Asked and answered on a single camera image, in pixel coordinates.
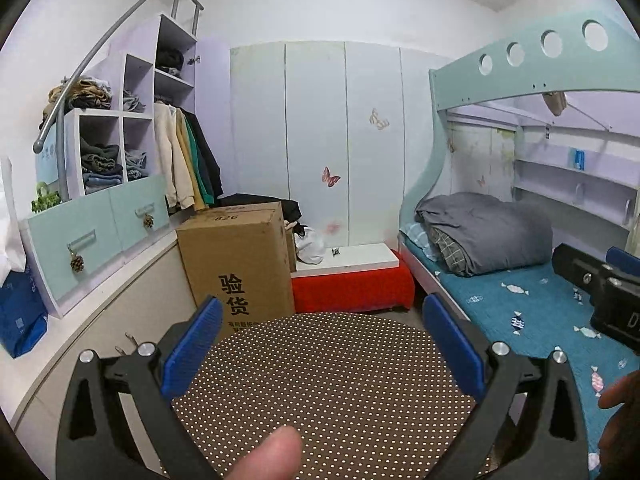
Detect lilac bed shelf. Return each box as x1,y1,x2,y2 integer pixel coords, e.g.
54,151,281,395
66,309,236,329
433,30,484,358
512,132,640,233

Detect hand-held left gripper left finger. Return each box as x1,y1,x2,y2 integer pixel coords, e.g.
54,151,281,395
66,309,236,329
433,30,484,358
55,295,224,480

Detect teal drawer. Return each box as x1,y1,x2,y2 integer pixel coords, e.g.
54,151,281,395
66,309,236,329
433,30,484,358
25,195,123,317
109,174,171,251

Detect blue striped pillow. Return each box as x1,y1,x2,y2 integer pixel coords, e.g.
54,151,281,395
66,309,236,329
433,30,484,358
402,221,441,263

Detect person's right hand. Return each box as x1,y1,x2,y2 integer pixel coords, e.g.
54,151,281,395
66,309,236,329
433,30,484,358
597,372,640,461

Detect blue bag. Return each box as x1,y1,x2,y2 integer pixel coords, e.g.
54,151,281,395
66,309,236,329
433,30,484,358
0,265,49,359

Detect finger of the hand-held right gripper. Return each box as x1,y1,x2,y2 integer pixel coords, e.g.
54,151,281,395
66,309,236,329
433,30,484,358
605,246,640,279
551,242,615,288

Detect person's left hand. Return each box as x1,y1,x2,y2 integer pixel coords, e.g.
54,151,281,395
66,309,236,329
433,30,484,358
221,425,303,480

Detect white board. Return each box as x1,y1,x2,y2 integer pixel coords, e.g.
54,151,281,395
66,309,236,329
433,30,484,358
292,242,401,277

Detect blue grey folded clothes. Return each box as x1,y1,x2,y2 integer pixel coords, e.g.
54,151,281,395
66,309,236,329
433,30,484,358
125,147,149,181

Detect brown hanging cloth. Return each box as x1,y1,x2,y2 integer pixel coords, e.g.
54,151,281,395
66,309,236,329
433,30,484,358
541,91,568,116

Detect dark folded clothes pile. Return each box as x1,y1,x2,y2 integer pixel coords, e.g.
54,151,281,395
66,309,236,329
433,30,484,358
81,139,123,193

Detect black folded clothes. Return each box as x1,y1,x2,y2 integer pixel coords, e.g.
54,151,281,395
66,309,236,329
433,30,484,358
156,49,185,77

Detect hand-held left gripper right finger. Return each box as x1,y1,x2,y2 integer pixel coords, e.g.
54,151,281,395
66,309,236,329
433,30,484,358
421,292,591,480

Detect white cloth bag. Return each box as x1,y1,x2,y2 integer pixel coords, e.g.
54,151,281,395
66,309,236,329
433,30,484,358
294,226,326,266

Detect black cloth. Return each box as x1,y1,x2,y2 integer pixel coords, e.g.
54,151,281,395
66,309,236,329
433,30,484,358
220,192,301,233

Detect white wardrobe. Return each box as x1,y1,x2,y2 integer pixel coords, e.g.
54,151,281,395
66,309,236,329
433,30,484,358
229,40,451,256

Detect red ottoman bench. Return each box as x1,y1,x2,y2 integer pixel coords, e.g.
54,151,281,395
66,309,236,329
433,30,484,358
290,250,417,316

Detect yellow hanging jacket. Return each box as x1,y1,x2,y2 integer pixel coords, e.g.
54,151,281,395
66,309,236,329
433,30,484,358
175,110,206,211

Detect teal candy-print bed sheet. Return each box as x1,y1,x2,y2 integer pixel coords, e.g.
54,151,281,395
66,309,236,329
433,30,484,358
405,240,640,480

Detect green hanging jacket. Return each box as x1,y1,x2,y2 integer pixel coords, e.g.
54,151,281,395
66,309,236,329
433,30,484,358
185,112,216,207

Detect brown clothes pile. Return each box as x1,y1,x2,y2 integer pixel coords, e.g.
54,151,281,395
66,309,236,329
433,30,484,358
47,76,113,111

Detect grey quilt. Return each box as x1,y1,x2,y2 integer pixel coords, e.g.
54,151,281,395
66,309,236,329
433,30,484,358
415,192,554,277

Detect lilac shelf unit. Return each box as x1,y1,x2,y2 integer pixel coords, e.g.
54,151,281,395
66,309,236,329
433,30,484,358
25,12,233,318

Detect round polka-dot table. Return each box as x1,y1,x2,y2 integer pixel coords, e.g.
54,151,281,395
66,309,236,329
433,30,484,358
160,312,478,480

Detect large cardboard box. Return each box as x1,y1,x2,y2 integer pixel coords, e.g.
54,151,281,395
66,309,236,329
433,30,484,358
175,201,297,328

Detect green plant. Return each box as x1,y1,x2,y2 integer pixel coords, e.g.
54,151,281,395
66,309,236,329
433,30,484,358
31,182,63,213

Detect beige low cabinet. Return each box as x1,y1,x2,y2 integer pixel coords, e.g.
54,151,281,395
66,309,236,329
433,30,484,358
10,232,201,431

